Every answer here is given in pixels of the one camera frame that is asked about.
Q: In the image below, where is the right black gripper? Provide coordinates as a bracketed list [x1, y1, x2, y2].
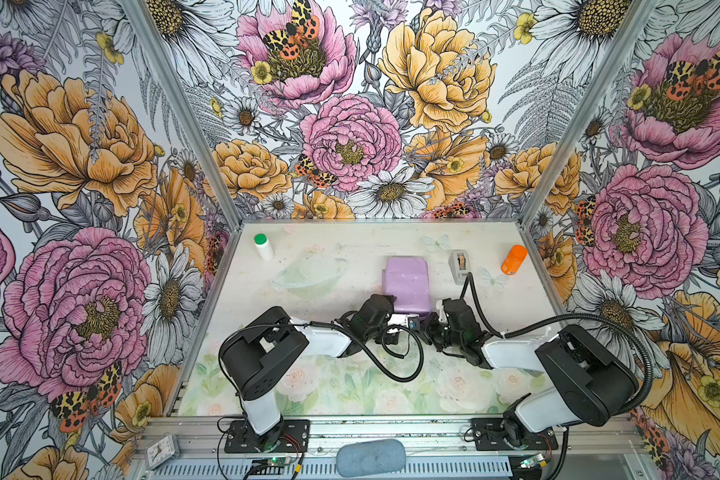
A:
[415, 312, 464, 354]

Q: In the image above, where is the pink wrapping paper sheet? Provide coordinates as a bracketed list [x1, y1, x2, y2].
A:
[382, 256, 431, 315]

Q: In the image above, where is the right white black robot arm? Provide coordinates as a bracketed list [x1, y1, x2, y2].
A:
[413, 299, 640, 450]

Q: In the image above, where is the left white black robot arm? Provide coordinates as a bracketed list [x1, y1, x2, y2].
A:
[217, 294, 424, 438]

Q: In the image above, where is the clear glass bowl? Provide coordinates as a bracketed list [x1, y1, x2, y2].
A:
[271, 255, 348, 300]

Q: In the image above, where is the grey tape dispenser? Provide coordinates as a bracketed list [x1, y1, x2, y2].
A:
[449, 249, 471, 285]

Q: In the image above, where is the orange bottle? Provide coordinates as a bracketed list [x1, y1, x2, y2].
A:
[501, 244, 528, 276]

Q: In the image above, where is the grey foam pad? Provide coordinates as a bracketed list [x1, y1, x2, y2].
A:
[336, 439, 407, 478]

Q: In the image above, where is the white bottle green cap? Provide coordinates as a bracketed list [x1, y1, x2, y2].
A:
[253, 233, 275, 261]

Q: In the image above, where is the small white clock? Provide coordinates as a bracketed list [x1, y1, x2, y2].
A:
[145, 433, 180, 470]

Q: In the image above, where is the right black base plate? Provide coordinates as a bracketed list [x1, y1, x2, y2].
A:
[469, 417, 559, 452]

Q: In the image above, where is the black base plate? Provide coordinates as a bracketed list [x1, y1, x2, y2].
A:
[469, 417, 559, 452]
[223, 419, 311, 454]

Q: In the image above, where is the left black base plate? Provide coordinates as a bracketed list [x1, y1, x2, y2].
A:
[223, 419, 311, 454]

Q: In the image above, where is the right black corrugated cable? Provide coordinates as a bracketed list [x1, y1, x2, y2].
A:
[458, 271, 654, 480]

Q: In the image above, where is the aluminium front rail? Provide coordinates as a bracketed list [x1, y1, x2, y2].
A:
[134, 414, 645, 460]

